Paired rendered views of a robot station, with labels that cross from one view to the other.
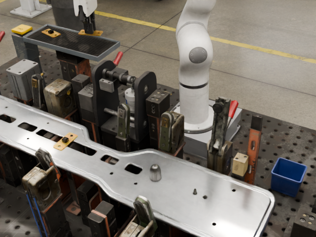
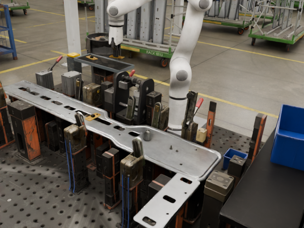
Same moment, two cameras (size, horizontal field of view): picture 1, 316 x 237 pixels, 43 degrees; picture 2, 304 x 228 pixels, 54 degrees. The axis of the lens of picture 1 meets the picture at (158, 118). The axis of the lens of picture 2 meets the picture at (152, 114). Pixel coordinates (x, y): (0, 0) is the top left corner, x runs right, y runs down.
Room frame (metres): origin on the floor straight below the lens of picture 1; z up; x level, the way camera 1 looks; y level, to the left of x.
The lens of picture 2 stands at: (-0.32, -0.02, 1.73)
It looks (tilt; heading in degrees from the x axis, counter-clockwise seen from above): 28 degrees down; 1
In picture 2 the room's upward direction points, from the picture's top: 2 degrees clockwise
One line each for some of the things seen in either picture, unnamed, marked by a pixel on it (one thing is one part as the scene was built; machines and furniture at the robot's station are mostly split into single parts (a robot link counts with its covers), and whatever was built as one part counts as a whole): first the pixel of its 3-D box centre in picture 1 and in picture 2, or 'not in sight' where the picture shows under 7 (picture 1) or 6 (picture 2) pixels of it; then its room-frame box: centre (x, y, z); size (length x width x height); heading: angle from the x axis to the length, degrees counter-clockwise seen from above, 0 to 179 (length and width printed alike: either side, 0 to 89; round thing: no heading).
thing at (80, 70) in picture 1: (80, 92); (104, 97); (1.42, 0.32, 0.92); 0.10 x 0.08 x 0.45; 58
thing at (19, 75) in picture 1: (35, 111); (74, 105); (1.33, 0.49, 0.90); 0.13 x 0.10 x 0.41; 148
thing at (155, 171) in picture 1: (155, 173); (147, 135); (0.83, 0.02, 1.02); 0.03 x 0.03 x 0.07
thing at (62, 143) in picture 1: (65, 140); (92, 116); (1.01, 0.30, 1.01); 0.08 x 0.04 x 0.01; 148
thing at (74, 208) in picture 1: (76, 173); (96, 141); (1.02, 0.29, 0.84); 0.13 x 0.05 x 0.29; 148
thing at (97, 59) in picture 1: (70, 41); (103, 62); (1.42, 0.32, 1.16); 0.37 x 0.14 x 0.02; 58
